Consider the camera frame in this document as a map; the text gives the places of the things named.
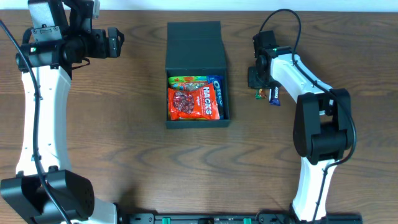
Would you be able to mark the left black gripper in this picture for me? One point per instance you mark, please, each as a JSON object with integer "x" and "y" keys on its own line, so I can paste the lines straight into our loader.
{"x": 112, "y": 42}

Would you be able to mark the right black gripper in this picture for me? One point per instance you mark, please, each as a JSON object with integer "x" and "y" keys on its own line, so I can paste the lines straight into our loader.
{"x": 254, "y": 79}

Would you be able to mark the red green KitKat bar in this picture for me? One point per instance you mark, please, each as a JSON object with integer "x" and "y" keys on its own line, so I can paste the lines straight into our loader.
{"x": 261, "y": 94}

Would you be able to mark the purple Dairy Milk bar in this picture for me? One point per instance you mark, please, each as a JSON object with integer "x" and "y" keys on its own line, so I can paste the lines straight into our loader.
{"x": 274, "y": 96}

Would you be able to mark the blue Oreo cookie pack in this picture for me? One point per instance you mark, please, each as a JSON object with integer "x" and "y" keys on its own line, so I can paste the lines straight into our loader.
{"x": 217, "y": 82}

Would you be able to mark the red Hacks candy bag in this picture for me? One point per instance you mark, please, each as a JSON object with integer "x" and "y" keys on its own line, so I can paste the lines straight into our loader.
{"x": 197, "y": 104}

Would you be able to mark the black gift box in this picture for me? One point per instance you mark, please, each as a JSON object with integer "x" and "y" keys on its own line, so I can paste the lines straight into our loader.
{"x": 197, "y": 49}

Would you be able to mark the green Haribo worms bag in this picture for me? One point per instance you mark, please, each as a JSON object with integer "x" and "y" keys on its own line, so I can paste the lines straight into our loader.
{"x": 187, "y": 83}

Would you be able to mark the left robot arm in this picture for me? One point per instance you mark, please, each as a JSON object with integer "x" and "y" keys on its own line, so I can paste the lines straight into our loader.
{"x": 61, "y": 39}

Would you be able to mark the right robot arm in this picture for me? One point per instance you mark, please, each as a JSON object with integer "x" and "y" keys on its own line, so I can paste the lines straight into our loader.
{"x": 322, "y": 129}

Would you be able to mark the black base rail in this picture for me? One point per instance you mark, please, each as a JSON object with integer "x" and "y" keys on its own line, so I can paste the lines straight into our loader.
{"x": 262, "y": 218}

